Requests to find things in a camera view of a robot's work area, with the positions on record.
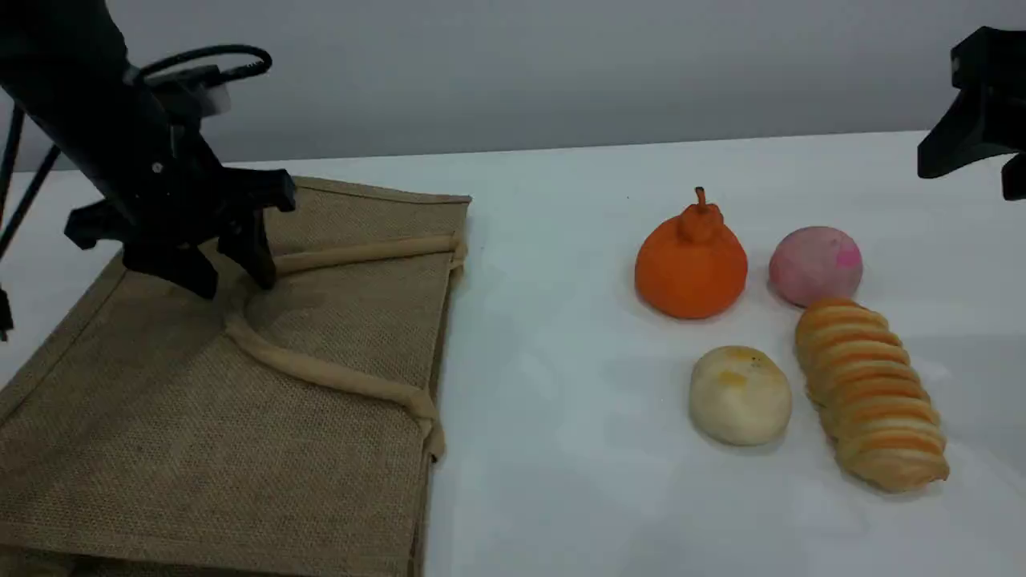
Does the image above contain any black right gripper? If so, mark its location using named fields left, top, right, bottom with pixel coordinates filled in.
left=917, top=26, right=1026, bottom=202

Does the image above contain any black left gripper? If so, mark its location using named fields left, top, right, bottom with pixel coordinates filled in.
left=64, top=80, right=297, bottom=300

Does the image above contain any brown burlap tote bag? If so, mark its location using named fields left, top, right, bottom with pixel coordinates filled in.
left=0, top=176, right=474, bottom=577

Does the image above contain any orange toy fruit with stem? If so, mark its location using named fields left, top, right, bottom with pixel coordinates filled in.
left=634, top=188, right=749, bottom=321

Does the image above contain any pink round toy ball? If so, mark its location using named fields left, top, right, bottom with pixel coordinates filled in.
left=768, top=227, right=864, bottom=309

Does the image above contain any striped orange toy bread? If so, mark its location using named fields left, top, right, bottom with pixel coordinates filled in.
left=794, top=298, right=951, bottom=493

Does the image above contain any cream round toy bun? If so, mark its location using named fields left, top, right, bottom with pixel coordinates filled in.
left=689, top=345, right=793, bottom=447

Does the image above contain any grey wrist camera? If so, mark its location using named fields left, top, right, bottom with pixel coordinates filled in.
left=156, top=66, right=235, bottom=119

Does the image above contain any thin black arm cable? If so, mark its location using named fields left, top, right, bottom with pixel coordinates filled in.
left=0, top=104, right=62, bottom=261

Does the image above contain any black looped camera cable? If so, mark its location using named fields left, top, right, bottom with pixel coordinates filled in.
left=128, top=44, right=274, bottom=87

